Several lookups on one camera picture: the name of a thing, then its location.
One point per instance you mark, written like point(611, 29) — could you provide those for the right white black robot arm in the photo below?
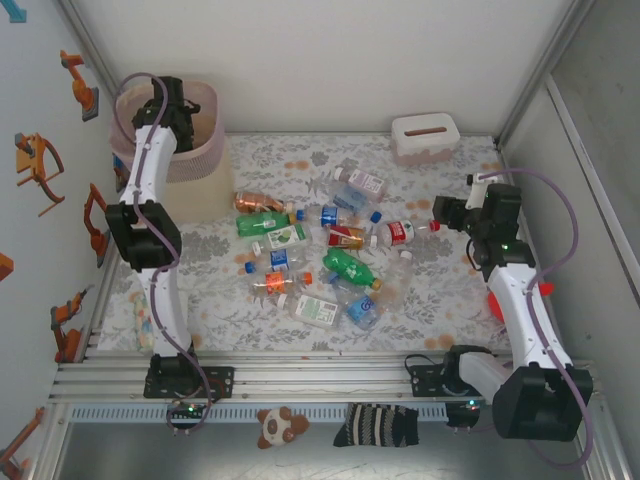
point(520, 300)

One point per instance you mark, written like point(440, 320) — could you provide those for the red label red cap bottle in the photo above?
point(400, 232)

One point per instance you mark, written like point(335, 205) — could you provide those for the red and gold label bottle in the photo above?
point(345, 237)

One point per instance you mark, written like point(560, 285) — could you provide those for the small circuit board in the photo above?
point(465, 412)
point(189, 411)

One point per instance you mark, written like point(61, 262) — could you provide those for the copper label plastic bottle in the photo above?
point(255, 201)

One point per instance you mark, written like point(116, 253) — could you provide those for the blue wall sticker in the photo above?
point(17, 11)

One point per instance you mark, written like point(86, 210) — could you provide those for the white pink tissue box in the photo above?
point(425, 131)

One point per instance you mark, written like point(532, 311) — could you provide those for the purple label plastic bottle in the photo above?
point(367, 184)

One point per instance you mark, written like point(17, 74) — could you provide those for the bottle white label green print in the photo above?
point(317, 310)

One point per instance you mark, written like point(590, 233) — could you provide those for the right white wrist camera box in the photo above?
point(479, 195)

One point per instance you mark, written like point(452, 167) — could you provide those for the red rubber toy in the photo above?
point(496, 305)

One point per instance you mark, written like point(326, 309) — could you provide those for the clear unlabelled bottle white cap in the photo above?
point(397, 280)

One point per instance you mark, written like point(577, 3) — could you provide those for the aluminium corner post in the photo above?
point(544, 70)
point(81, 25)

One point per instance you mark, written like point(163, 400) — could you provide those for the green plastic soda bottle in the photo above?
point(260, 224)
point(345, 267)

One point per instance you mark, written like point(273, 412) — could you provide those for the white floral tablecloth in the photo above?
point(300, 335)

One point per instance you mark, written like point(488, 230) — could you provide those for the orange label orange cap bottle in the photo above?
point(275, 284)

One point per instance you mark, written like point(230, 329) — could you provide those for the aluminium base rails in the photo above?
point(325, 385)

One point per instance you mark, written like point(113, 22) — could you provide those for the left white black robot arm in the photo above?
point(165, 310)

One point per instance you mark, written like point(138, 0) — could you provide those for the black white striped sock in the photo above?
point(375, 425)

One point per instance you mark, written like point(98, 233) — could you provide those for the beige ribbed plastic bin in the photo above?
point(210, 200)

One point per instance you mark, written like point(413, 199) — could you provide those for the white colourful-print diaper pack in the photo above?
point(142, 325)

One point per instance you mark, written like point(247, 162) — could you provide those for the brown white panda plush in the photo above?
point(277, 427)

